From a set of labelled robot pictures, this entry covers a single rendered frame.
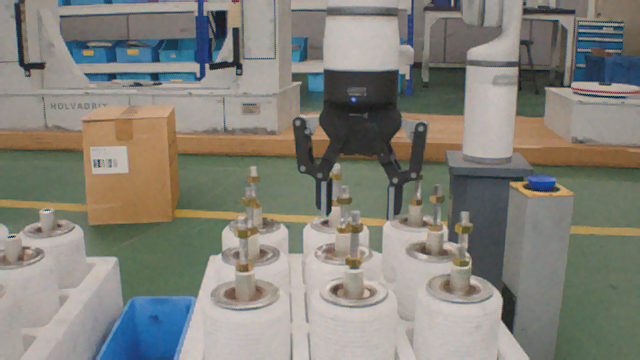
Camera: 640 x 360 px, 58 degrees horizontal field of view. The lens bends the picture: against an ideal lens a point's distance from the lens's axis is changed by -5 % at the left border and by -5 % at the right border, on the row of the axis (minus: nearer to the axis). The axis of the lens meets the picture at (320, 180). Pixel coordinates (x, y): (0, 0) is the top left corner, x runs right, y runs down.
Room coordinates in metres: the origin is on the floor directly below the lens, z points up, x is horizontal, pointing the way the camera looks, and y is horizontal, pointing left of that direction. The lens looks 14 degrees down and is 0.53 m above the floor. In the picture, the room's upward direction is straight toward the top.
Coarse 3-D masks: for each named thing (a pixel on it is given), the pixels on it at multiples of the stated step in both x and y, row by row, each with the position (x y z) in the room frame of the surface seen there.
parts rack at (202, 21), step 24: (216, 0) 5.39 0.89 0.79; (312, 0) 5.26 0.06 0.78; (408, 0) 5.13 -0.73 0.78; (216, 24) 5.66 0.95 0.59; (408, 24) 5.14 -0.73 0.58; (96, 72) 5.55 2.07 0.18; (120, 72) 5.52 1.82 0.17; (168, 72) 5.45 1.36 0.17; (312, 72) 5.25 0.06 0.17; (408, 72) 5.13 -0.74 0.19
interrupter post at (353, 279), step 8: (344, 272) 0.61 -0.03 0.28; (352, 272) 0.60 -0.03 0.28; (360, 272) 0.60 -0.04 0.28; (344, 280) 0.61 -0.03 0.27; (352, 280) 0.60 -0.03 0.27; (360, 280) 0.60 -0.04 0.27; (344, 288) 0.61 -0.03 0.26; (352, 288) 0.60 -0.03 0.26; (360, 288) 0.60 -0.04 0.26; (352, 296) 0.60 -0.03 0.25; (360, 296) 0.60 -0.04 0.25
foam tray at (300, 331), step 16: (288, 256) 0.91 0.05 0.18; (208, 272) 0.84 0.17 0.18; (288, 272) 0.89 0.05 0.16; (208, 288) 0.78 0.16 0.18; (304, 288) 0.78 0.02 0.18; (304, 304) 0.77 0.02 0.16; (192, 320) 0.68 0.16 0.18; (304, 320) 0.69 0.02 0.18; (400, 320) 0.68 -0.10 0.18; (192, 336) 0.64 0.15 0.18; (304, 336) 0.64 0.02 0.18; (400, 336) 0.64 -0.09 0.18; (512, 336) 0.64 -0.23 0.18; (192, 352) 0.60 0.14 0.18; (304, 352) 0.61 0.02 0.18; (400, 352) 0.61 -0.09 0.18; (512, 352) 0.60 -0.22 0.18
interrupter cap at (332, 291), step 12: (324, 288) 0.62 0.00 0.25; (336, 288) 0.62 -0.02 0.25; (372, 288) 0.62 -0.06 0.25; (384, 288) 0.61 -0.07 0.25; (324, 300) 0.59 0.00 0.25; (336, 300) 0.59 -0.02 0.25; (348, 300) 0.59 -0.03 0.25; (360, 300) 0.59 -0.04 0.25; (372, 300) 0.59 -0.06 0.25; (384, 300) 0.59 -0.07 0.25
